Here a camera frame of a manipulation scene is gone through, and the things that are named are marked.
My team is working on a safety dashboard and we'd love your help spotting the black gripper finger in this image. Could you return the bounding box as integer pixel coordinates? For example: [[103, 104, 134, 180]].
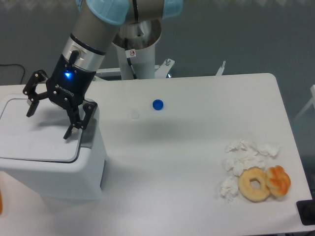
[[63, 101, 98, 140], [23, 70, 49, 117]]

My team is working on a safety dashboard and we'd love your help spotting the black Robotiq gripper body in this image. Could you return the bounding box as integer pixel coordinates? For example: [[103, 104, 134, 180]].
[[46, 54, 95, 112]]

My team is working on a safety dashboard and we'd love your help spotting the white trash can lid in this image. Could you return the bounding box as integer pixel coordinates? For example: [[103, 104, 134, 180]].
[[0, 95, 81, 162]]

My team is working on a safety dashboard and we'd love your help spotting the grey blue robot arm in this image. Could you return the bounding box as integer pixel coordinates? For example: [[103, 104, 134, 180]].
[[23, 0, 183, 140]]

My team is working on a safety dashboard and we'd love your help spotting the blue bottle cap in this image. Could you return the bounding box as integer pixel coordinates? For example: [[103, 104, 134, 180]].
[[152, 99, 164, 111]]

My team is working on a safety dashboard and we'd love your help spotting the white trash can body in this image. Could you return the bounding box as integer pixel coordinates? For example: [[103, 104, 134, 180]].
[[0, 93, 107, 200]]

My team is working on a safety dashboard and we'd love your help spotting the orange object at edge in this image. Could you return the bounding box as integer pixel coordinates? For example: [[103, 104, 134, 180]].
[[0, 191, 3, 215]]

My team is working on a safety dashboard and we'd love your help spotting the crumpled white tissue large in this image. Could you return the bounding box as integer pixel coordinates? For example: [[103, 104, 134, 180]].
[[223, 139, 281, 177]]

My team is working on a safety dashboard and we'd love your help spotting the crumpled white tissue small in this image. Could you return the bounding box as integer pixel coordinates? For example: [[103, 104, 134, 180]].
[[219, 177, 239, 203]]

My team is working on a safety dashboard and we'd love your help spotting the orange glazed twisted bun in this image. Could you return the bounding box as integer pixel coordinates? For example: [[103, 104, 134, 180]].
[[266, 165, 291, 197]]

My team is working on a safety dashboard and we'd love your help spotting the black device at corner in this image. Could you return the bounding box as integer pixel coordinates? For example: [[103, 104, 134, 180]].
[[296, 200, 315, 226]]

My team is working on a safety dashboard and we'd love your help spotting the black cable on floor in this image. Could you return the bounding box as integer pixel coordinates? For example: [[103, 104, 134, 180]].
[[0, 63, 26, 84]]

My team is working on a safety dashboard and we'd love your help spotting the black cable on pedestal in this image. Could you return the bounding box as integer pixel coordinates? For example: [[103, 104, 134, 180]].
[[124, 37, 138, 80]]

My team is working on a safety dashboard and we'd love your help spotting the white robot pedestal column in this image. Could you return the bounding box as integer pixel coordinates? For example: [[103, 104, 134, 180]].
[[113, 19, 161, 80]]

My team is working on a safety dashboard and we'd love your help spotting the white metal base frame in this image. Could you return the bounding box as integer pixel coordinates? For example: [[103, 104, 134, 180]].
[[93, 59, 226, 81]]

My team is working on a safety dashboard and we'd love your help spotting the plain ring donut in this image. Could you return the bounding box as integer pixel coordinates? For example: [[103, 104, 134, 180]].
[[238, 168, 270, 202]]

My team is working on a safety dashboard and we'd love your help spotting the white frame at right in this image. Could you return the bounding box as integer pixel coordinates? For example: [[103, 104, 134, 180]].
[[293, 85, 315, 125]]

